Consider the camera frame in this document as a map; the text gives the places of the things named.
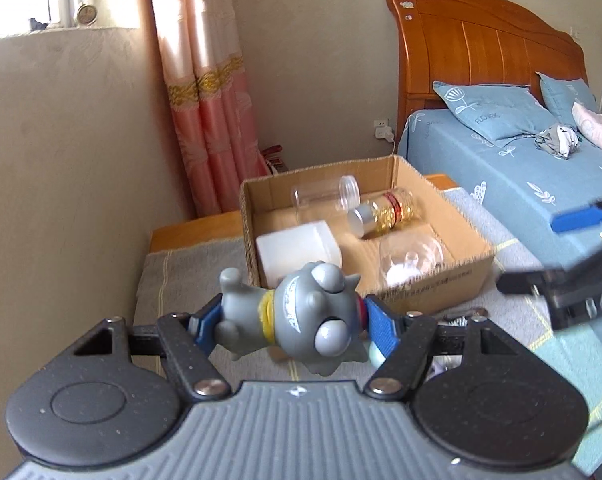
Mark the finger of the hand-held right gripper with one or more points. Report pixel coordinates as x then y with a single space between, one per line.
556 282
578 220

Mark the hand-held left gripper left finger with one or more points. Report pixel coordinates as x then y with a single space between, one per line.
208 322

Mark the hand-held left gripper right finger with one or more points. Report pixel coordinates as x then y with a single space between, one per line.
383 330

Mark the pale teal egg-shaped toy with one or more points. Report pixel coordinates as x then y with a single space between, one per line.
376 356

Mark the cardboard box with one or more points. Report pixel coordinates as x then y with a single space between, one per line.
431 290

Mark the grey rubber animal toy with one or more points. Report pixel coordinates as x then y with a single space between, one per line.
301 320

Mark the white plastic container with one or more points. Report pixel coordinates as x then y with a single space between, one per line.
296 250

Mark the bottle of golden capsules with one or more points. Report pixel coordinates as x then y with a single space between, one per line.
396 210

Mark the clear jar with lettering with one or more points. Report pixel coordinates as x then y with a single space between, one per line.
321 195

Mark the grey green checked blanket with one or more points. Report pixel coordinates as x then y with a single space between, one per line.
181 280

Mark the crumpled grey white cloth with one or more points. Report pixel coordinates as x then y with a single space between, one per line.
556 140

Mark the pink white pillow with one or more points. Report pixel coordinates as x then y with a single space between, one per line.
601 132

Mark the blue flower print pillow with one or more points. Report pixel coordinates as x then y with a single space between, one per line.
491 110

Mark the red and white box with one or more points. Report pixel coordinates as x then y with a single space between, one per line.
275 160

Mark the wooden headboard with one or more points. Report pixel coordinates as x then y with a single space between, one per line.
471 50

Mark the pink curtain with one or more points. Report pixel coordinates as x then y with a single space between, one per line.
206 110

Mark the small round clock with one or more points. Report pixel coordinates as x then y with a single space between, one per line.
87 15

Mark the white wall plug adapter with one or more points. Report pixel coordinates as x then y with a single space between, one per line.
384 135

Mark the white wall socket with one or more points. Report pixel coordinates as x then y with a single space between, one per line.
380 123

